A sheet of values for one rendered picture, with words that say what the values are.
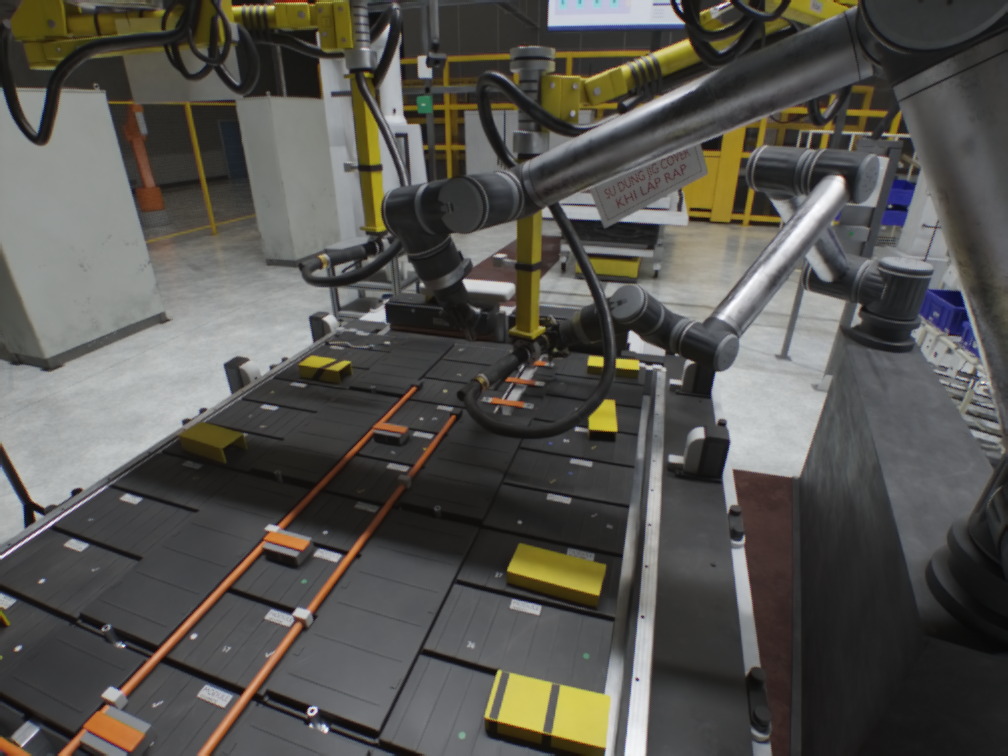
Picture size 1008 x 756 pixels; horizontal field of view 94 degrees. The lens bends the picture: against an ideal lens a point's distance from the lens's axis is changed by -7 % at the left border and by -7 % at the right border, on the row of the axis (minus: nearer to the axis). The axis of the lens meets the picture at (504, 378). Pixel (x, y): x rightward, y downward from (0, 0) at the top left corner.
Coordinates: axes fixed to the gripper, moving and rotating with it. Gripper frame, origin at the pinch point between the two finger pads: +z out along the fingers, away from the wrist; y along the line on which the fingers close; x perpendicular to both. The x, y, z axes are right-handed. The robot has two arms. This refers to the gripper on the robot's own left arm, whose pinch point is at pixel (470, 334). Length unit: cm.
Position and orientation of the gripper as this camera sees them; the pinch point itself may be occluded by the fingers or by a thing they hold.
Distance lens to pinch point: 128.8
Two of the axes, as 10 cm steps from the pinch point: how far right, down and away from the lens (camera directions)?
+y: 8.3, 0.8, -5.5
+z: 3.2, 7.3, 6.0
